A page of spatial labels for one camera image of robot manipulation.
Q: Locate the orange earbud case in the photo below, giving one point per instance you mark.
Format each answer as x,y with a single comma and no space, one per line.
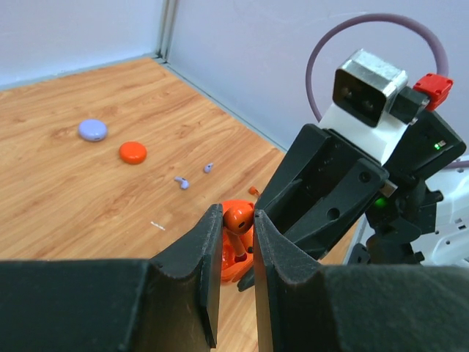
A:
132,152
230,270

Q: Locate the orange earbud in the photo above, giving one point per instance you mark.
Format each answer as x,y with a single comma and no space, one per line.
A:
253,190
238,224

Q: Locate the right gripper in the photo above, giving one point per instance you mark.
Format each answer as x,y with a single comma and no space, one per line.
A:
325,183

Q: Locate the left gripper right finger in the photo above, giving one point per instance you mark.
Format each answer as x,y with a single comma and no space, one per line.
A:
302,305

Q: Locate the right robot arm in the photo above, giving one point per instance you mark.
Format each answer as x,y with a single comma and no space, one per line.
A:
327,181

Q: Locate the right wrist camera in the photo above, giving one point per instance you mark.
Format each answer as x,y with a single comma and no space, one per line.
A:
373,104

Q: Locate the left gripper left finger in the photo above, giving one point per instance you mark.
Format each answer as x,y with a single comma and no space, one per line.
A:
169,302

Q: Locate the purple earbud far right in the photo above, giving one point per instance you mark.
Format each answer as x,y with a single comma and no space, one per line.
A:
183,182

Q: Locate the purple earbud case right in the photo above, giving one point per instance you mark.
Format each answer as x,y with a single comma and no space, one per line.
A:
92,130

